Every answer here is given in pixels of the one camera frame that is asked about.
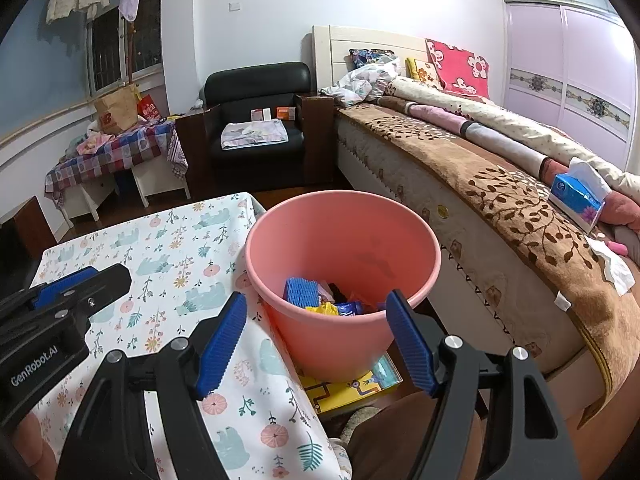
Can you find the yellow plastic bag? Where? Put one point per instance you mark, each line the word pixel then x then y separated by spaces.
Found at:
pixel 322 309

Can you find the small white paper scrap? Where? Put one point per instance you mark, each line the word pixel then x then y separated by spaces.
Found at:
pixel 562 301

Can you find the checkered tablecloth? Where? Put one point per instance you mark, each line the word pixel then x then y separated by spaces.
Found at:
pixel 115 152

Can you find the red gift bag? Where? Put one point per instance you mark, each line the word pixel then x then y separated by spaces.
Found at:
pixel 149 108

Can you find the blue foam net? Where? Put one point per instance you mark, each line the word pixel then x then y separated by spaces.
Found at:
pixel 305 292

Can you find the lilac wardrobe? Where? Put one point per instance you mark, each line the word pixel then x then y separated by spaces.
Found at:
pixel 575 50

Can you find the yellow floral pillow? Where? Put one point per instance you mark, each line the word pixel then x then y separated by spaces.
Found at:
pixel 425 72

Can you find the black foam net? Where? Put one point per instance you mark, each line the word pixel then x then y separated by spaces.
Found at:
pixel 336 291

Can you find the white paper tissue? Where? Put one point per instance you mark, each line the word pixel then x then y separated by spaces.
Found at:
pixel 612 265

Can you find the large blue window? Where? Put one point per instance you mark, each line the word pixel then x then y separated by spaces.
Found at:
pixel 40 70

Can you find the white crumpled quilt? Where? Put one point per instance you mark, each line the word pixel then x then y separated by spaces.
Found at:
pixel 360 85

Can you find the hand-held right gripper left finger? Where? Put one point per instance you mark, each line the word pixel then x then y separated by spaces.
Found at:
pixel 220 345

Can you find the pink plastic bucket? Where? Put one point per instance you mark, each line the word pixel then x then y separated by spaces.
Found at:
pixel 325 345

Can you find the person's brown trouser leg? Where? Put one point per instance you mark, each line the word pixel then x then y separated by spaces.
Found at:
pixel 400 440

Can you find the bed with blankets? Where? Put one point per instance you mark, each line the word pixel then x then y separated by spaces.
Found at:
pixel 450 160

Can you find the pink floral pillow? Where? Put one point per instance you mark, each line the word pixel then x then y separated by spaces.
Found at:
pixel 457 67

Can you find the blue tissue box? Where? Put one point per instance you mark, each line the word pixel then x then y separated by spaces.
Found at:
pixel 575 200

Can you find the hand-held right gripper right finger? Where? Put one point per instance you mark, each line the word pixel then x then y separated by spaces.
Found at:
pixel 407 345

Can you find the white bed headboard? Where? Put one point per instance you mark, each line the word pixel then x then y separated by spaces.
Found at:
pixel 340 45

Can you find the yellow book under bucket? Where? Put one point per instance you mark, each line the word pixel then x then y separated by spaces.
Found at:
pixel 340 387

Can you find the wooden coat rack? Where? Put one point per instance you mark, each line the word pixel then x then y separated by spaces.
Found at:
pixel 131 55

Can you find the white cabinet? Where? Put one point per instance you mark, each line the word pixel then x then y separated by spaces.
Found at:
pixel 90 200
pixel 160 180

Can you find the barred window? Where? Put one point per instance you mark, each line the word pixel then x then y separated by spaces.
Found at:
pixel 107 45

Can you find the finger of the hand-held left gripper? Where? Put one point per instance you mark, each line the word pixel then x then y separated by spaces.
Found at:
pixel 65 285
pixel 100 295

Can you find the rolled pink cream quilt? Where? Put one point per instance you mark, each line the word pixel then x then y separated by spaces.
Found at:
pixel 500 130

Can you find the small orange box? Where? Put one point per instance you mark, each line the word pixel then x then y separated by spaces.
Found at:
pixel 285 113

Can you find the small white box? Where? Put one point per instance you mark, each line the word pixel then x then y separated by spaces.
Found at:
pixel 261 115

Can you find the small pink object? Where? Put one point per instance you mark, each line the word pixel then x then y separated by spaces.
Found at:
pixel 617 248

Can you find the brown paper bag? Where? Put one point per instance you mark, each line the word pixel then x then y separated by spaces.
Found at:
pixel 117 110

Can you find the pale purple hanging garment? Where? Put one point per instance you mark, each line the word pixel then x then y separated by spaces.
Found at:
pixel 132 0

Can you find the person's left hand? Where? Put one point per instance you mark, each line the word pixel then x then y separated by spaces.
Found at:
pixel 35 450

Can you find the floral tablecloth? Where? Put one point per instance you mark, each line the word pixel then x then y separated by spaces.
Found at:
pixel 165 240

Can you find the dark printed pillow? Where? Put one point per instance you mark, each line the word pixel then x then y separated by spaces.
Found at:
pixel 370 57

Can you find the pink cloth pile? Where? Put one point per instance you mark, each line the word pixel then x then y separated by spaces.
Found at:
pixel 95 144

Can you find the black leather armchair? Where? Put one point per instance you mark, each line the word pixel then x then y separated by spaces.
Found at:
pixel 25 230
pixel 260 82

